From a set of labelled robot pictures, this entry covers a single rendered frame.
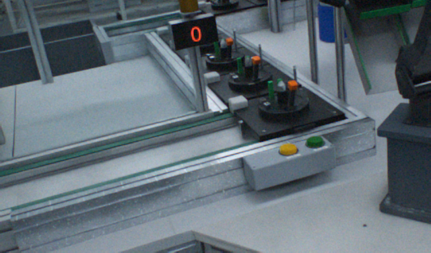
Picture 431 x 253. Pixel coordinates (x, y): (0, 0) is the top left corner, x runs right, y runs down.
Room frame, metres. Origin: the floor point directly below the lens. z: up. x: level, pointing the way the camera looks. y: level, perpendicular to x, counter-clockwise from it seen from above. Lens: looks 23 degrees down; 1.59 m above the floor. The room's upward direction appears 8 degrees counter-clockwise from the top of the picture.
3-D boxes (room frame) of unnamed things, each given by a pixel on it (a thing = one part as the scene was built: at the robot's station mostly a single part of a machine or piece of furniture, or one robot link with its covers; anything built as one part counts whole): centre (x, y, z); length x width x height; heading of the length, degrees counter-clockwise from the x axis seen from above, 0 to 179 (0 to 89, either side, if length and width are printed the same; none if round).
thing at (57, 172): (1.35, 0.12, 0.91); 0.84 x 0.28 x 0.10; 105
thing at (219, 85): (1.65, -0.11, 1.01); 0.24 x 0.24 x 0.13; 15
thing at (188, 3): (1.47, 0.04, 1.28); 0.05 x 0.05 x 0.05
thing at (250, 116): (1.41, -0.17, 0.96); 0.24 x 0.24 x 0.02; 15
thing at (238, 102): (1.47, -0.05, 0.97); 0.05 x 0.05 x 0.04; 15
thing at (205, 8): (2.77, -0.10, 1.01); 0.24 x 0.24 x 0.13; 15
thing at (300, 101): (1.41, -0.17, 0.98); 0.14 x 0.14 x 0.02
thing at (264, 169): (1.18, -0.14, 0.93); 0.21 x 0.07 x 0.06; 105
